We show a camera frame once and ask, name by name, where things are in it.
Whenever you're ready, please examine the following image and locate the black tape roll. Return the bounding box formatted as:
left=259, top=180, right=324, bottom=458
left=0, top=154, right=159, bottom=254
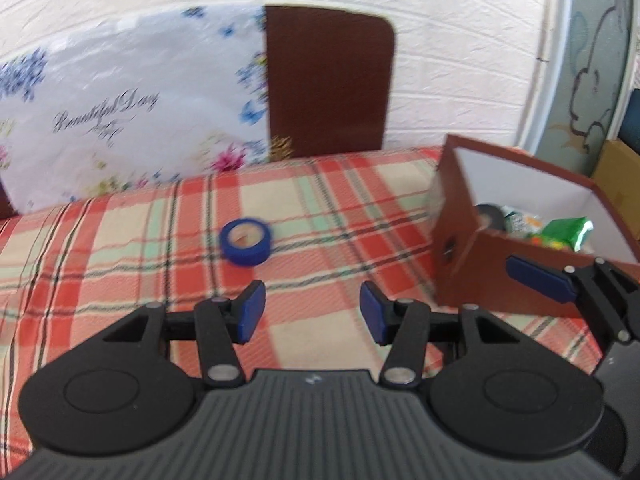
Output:
left=474, top=203, right=507, bottom=232

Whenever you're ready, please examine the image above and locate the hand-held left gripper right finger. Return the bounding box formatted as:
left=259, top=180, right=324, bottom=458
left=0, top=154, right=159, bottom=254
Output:
left=360, top=280, right=532, bottom=389

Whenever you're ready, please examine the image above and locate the blue tape roll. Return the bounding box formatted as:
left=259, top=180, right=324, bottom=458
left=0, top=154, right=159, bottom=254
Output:
left=219, top=217, right=274, bottom=266

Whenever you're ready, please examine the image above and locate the cartoon painted door panel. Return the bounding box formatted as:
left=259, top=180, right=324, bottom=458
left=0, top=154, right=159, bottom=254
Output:
left=515, top=0, right=640, bottom=177

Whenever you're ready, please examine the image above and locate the white floral pillow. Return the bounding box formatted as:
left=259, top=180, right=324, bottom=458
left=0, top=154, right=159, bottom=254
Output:
left=0, top=4, right=272, bottom=215

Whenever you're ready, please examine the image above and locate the tan cardboard carton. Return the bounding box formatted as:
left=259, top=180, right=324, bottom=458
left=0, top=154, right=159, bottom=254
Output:
left=592, top=138, right=640, bottom=241

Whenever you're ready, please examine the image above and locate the green packet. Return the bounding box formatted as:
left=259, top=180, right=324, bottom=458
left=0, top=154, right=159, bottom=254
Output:
left=541, top=216, right=594, bottom=254

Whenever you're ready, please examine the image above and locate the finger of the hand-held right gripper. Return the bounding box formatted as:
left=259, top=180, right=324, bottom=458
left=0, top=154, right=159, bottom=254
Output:
left=506, top=254, right=640, bottom=347

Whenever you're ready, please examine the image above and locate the red plaid blanket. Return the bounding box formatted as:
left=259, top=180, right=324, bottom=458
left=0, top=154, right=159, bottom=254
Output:
left=0, top=145, right=607, bottom=467

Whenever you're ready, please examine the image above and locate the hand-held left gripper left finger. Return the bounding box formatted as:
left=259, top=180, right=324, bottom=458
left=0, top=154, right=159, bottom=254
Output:
left=102, top=280, right=267, bottom=390

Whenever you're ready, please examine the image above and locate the brown cardboard box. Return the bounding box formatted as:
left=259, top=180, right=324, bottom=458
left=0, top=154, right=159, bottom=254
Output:
left=431, top=133, right=640, bottom=319

